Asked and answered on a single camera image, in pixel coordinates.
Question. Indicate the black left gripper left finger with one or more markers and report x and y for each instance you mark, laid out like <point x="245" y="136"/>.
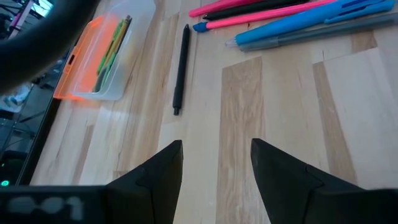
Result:
<point x="155" y="193"/>

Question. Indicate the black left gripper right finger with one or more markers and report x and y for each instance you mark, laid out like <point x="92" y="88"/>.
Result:
<point x="292" y="193"/>

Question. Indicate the blue multicolour pen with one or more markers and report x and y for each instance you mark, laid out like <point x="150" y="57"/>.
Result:
<point x="104" y="77"/>
<point x="295" y="25"/>

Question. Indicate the black pen with clip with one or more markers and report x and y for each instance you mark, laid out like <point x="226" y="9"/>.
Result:
<point x="182" y="68"/>

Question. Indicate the clear box with orange lid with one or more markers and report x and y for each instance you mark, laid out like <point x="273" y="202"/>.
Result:
<point x="93" y="62"/>

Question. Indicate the yellow pen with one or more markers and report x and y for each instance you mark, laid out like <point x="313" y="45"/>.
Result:
<point x="119" y="39"/>

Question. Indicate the grey pen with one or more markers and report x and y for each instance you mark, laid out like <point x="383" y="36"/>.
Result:
<point x="326" y="31"/>

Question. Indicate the pink pen with blue cap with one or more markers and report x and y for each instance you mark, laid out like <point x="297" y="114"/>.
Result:
<point x="264" y="16"/>

